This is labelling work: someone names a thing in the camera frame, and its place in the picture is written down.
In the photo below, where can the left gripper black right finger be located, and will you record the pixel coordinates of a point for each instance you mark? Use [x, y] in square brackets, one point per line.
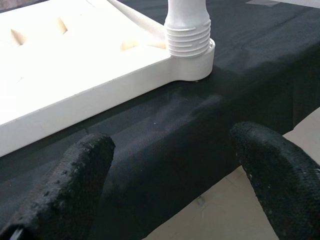
[282, 175]

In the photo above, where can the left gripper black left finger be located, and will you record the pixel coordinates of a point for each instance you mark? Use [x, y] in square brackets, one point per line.
[62, 187]

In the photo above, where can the white plastic table top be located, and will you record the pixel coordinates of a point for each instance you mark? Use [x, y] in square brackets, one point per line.
[75, 62]

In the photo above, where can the white plastic table leg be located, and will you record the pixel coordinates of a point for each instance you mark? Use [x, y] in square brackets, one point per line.
[187, 25]

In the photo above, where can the black tablecloth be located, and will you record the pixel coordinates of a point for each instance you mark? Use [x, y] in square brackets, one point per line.
[250, 62]

